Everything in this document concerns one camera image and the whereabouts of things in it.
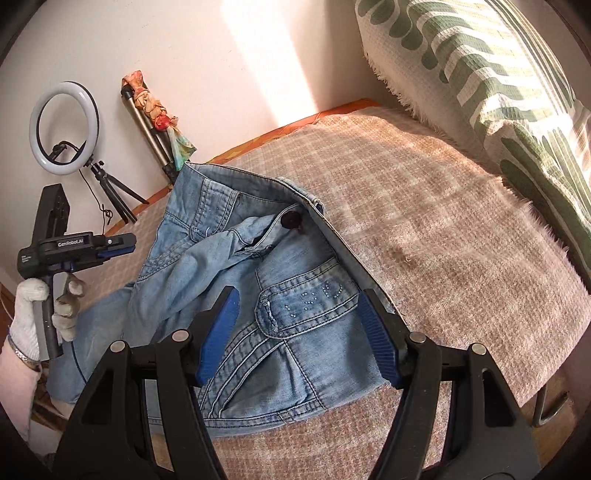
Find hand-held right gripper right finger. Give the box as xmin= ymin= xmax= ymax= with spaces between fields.
xmin=357 ymin=288 xmax=541 ymax=480

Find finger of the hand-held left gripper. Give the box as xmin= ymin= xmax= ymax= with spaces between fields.
xmin=104 ymin=233 xmax=137 ymax=260

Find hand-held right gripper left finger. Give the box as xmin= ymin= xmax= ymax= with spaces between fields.
xmin=52 ymin=285 xmax=241 ymax=480

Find blue denim pants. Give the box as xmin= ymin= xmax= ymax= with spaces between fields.
xmin=46 ymin=162 xmax=403 ymax=437

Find person's left forearm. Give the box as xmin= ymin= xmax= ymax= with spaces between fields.
xmin=0 ymin=339 xmax=43 ymax=444

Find person's left hand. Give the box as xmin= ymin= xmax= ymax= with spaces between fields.
xmin=8 ymin=274 xmax=88 ymax=361

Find black tripod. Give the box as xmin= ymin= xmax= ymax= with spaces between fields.
xmin=52 ymin=143 xmax=149 ymax=224

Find silver tripod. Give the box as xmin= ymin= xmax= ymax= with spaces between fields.
xmin=121 ymin=87 xmax=185 ymax=185

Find beige checked blanket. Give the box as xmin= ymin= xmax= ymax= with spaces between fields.
xmin=69 ymin=108 xmax=591 ymax=467

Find folded tripod with colourful cloth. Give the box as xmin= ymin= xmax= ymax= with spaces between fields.
xmin=122 ymin=70 xmax=197 ymax=168

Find orange patterned bed sheet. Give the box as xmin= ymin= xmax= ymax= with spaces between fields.
xmin=99 ymin=98 xmax=382 ymax=232

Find green white patterned pillow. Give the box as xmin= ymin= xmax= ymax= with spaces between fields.
xmin=355 ymin=0 xmax=591 ymax=294

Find black cable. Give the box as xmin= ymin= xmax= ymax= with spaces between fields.
xmin=78 ymin=168 xmax=115 ymax=227

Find white ring light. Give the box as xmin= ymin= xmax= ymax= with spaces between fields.
xmin=28 ymin=82 xmax=100 ymax=171

